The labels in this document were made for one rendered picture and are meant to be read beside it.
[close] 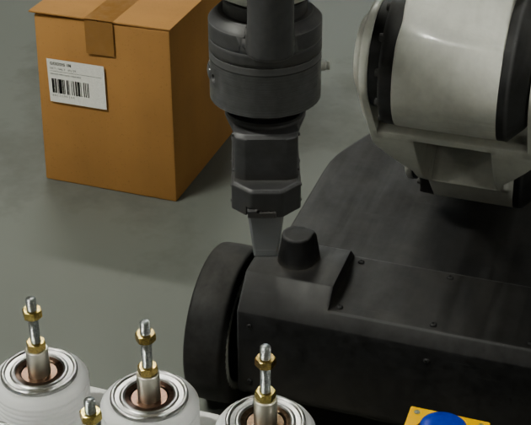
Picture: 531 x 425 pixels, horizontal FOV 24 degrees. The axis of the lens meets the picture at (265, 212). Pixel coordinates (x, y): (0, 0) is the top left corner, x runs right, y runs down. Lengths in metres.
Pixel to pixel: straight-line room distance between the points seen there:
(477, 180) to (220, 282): 0.33
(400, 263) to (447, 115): 0.38
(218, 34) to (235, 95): 0.05
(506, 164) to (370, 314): 0.24
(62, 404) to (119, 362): 0.45
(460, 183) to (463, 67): 0.33
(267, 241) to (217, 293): 0.45
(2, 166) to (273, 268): 0.81
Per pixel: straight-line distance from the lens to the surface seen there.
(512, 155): 1.30
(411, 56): 1.19
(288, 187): 0.96
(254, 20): 0.88
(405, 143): 1.32
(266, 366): 1.11
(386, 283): 1.47
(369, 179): 1.72
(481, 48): 1.18
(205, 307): 1.46
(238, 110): 0.94
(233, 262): 1.48
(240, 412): 1.17
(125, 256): 1.87
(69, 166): 2.06
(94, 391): 1.33
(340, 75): 2.44
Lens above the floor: 1.01
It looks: 31 degrees down
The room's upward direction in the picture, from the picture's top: straight up
